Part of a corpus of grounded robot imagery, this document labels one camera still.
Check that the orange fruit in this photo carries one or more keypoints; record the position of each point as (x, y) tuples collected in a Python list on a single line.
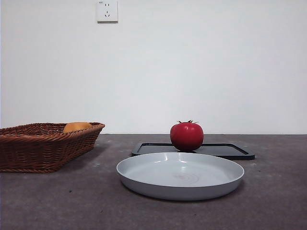
[(76, 126)]

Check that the black rectangular tray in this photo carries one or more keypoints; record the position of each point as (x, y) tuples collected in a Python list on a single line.
[(230, 151)]

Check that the white wall socket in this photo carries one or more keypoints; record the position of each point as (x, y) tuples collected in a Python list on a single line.
[(107, 12)]

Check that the grey round plate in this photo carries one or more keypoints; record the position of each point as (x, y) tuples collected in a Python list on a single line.
[(180, 187)]

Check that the brown wicker basket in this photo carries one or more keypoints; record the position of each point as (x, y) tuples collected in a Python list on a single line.
[(48, 151)]

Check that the red tomato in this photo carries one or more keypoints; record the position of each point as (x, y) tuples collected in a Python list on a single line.
[(186, 135)]

